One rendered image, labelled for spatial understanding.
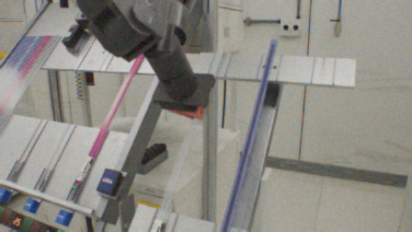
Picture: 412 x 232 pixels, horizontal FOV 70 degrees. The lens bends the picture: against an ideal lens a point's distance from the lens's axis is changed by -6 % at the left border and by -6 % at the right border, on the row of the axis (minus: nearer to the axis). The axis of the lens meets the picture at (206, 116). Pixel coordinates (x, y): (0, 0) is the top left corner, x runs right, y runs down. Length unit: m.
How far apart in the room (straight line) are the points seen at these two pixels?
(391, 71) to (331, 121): 0.54
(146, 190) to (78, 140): 0.30
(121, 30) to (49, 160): 0.51
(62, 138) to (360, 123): 2.06
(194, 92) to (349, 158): 2.11
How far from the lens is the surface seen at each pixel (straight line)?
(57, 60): 1.11
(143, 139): 0.76
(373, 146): 2.54
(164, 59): 0.46
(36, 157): 0.91
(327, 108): 2.45
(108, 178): 0.67
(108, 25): 0.46
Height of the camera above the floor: 1.09
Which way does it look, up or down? 15 degrees down
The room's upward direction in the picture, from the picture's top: straight up
